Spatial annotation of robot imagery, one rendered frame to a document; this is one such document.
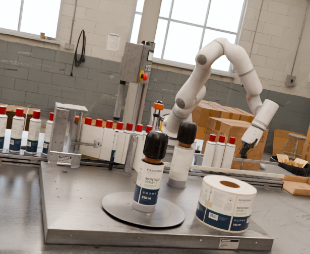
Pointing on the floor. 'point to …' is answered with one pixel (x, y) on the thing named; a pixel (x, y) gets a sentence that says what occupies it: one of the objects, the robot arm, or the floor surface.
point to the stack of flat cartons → (10, 111)
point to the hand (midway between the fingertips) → (243, 151)
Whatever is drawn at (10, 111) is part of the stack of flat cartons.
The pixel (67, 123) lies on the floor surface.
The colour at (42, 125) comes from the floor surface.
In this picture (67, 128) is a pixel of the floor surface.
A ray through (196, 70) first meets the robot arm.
